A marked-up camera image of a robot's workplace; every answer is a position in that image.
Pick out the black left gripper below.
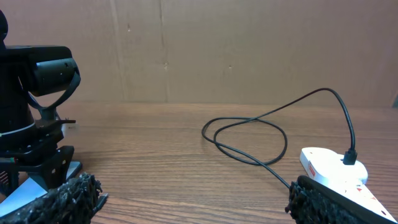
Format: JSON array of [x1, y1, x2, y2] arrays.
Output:
[[1, 120, 76, 195]]

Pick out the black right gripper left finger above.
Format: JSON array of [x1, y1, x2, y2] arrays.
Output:
[[1, 172, 103, 224]]

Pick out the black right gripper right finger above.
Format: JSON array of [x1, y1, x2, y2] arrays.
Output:
[[285, 175, 394, 224]]

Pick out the blue Galaxy smartphone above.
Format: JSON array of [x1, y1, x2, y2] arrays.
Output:
[[1, 159, 82, 218]]

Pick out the black USB charger cable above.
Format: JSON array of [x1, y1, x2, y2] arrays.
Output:
[[93, 88, 358, 215]]

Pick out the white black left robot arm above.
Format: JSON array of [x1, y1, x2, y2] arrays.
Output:
[[1, 42, 81, 196]]

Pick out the white charger plug adapter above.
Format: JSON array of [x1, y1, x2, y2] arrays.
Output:
[[311, 150, 368, 184]]

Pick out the white power strip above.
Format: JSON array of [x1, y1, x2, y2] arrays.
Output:
[[300, 147, 397, 223]]

